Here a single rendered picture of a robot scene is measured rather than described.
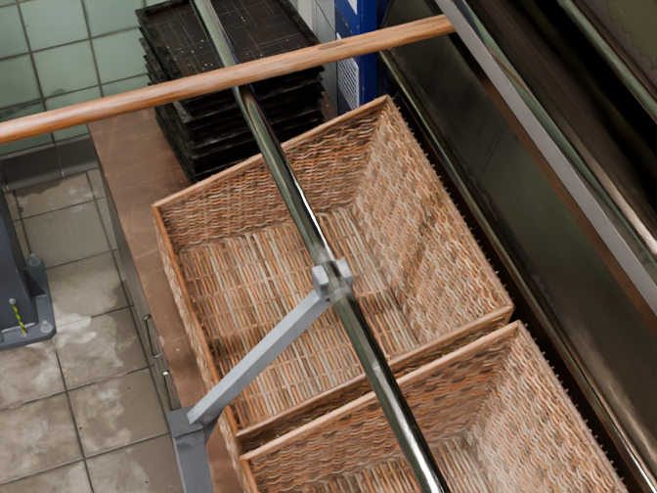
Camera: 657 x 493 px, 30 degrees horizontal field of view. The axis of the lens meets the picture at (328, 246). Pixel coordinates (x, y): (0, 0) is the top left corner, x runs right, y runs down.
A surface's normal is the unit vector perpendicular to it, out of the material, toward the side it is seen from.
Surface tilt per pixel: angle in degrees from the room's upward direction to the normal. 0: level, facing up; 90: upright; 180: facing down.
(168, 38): 0
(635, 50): 70
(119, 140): 0
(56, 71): 90
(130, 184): 0
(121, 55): 90
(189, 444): 90
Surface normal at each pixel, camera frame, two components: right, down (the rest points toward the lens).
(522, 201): -0.89, 0.02
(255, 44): -0.03, -0.67
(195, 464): 0.33, 0.69
